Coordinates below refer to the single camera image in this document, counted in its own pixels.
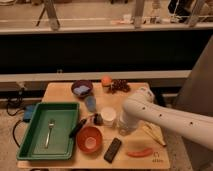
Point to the yellow toy banana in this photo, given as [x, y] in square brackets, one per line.
[154, 133]

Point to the black eraser block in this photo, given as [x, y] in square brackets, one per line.
[112, 150]

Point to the black marker pen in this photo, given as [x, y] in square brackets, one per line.
[77, 128]

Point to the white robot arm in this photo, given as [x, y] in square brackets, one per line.
[140, 106]

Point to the orange plastic bowl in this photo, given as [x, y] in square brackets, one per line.
[89, 139]

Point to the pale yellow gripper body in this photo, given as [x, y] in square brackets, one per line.
[125, 130]

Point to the white paper cup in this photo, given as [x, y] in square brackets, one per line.
[108, 115]

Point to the purple bowl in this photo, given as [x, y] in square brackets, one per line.
[79, 83]

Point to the orange fruit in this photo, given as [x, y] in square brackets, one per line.
[106, 81]

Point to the dark red grapes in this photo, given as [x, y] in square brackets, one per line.
[119, 85]

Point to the small dark object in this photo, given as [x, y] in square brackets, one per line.
[97, 119]

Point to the orange toy carrot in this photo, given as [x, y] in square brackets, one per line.
[143, 153]

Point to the silver metal fork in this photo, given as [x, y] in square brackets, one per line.
[50, 126]

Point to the green plastic tray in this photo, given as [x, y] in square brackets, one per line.
[65, 116]

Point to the blue box on floor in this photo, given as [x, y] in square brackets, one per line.
[28, 113]

